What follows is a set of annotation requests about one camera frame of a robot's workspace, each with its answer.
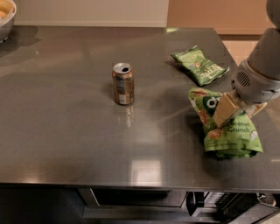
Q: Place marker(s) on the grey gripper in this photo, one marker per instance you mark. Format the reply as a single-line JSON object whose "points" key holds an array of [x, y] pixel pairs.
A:
{"points": [[254, 87]]}

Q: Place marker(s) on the large green rice chip bag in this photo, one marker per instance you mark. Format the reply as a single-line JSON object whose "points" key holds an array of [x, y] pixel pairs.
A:
{"points": [[238, 139]]}

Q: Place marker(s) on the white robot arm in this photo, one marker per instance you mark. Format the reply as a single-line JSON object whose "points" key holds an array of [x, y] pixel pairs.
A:
{"points": [[266, 55]]}

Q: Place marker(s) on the small green snack bag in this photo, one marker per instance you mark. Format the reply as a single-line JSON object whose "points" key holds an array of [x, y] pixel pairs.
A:
{"points": [[202, 70]]}

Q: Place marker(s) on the microwave under table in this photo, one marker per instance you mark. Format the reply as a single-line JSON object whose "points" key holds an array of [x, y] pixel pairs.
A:
{"points": [[178, 205]]}

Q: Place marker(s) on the brown soda can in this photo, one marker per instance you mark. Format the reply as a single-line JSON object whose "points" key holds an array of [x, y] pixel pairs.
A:
{"points": [[123, 83]]}

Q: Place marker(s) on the metal bowl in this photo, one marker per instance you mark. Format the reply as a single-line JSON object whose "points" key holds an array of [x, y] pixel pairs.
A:
{"points": [[7, 23]]}

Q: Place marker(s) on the yellow fruit in bowl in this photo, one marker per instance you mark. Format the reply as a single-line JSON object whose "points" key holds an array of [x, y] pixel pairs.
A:
{"points": [[5, 8]]}

